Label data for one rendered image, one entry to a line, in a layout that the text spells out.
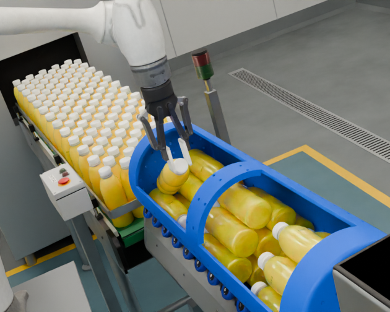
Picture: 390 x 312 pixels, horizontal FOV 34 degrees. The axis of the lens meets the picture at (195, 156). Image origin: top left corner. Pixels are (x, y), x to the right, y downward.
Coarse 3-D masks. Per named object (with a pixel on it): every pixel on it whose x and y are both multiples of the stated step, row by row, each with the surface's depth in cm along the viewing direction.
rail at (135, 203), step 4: (132, 200) 201; (136, 200) 201; (124, 204) 200; (128, 204) 200; (132, 204) 201; (136, 204) 201; (140, 204) 202; (116, 208) 199; (120, 208) 199; (124, 208) 200; (128, 208) 200; (132, 208) 201; (136, 208) 202; (112, 212) 198; (116, 212) 199; (120, 212) 200; (124, 212) 200; (112, 216) 199; (116, 216) 199
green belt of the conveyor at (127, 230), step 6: (36, 132) 309; (42, 138) 299; (132, 222) 205; (138, 222) 204; (120, 228) 203; (126, 228) 202; (132, 228) 202; (138, 228) 202; (120, 234) 201; (126, 234) 201; (138, 234) 202; (120, 240) 207; (126, 240) 200; (132, 240) 201; (138, 240) 203; (126, 246) 202
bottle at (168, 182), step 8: (168, 168) 163; (160, 176) 170; (168, 176) 163; (176, 176) 162; (184, 176) 163; (160, 184) 172; (168, 184) 167; (176, 184) 165; (168, 192) 174; (176, 192) 177
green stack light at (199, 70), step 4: (208, 64) 229; (196, 68) 230; (200, 68) 229; (204, 68) 229; (208, 68) 229; (212, 68) 232; (196, 72) 232; (200, 72) 230; (204, 72) 230; (208, 72) 230; (212, 72) 231; (200, 76) 231; (204, 76) 230; (208, 76) 230
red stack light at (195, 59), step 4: (208, 52) 229; (192, 56) 229; (196, 56) 227; (200, 56) 227; (204, 56) 227; (208, 56) 229; (196, 60) 228; (200, 60) 228; (204, 60) 228; (208, 60) 229; (196, 64) 229; (200, 64) 228; (204, 64) 228
